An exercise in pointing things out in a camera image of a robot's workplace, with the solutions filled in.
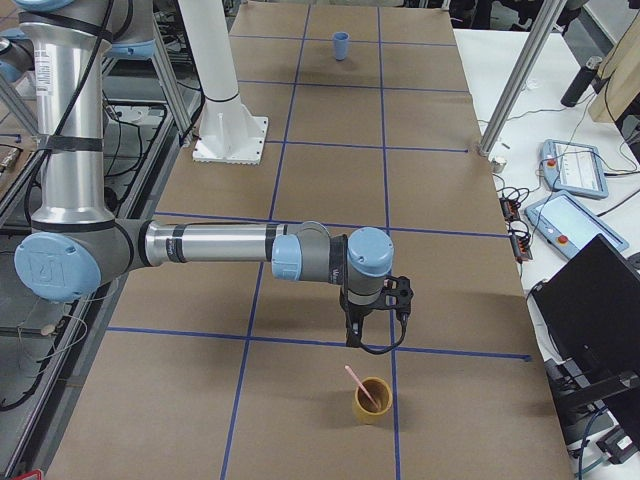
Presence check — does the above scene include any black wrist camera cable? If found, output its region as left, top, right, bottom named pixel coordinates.
left=357, top=309, right=412, bottom=355

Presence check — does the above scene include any black laptop on stand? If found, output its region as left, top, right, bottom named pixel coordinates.
left=533, top=234, right=639, bottom=436

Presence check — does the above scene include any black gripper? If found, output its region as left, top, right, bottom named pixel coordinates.
left=339, top=289, right=382, bottom=348

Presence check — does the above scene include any tan wooden cup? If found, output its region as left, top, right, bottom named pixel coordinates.
left=352, top=377, right=393, bottom=425

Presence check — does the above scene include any upper teach pendant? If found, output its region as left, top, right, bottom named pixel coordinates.
left=540, top=139, right=609, bottom=199

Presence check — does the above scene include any aluminium frame post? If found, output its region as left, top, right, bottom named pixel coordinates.
left=478, top=0, right=566, bottom=157

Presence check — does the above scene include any black orange usb hub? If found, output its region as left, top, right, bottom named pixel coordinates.
left=499, top=198, right=520, bottom=222

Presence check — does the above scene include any wooden board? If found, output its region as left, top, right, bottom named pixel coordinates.
left=589, top=13, right=639, bottom=123

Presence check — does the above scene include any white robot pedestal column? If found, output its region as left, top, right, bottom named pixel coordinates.
left=179, top=0, right=269, bottom=165

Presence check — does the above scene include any lower teach pendant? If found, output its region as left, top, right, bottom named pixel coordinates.
left=525, top=191, right=629, bottom=259

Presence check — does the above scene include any brown paper table mat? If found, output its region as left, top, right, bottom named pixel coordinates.
left=38, top=4, right=574, bottom=480

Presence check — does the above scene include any teach pendant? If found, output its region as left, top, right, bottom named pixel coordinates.
left=540, top=139, right=609, bottom=199
left=525, top=191, right=629, bottom=259

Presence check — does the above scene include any pink chopstick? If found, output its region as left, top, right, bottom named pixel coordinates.
left=344, top=365, right=380, bottom=411

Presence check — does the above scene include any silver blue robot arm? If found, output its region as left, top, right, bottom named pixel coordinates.
left=14, top=1, right=412, bottom=347

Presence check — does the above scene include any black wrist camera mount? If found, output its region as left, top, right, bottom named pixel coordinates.
left=381, top=275, right=414, bottom=315

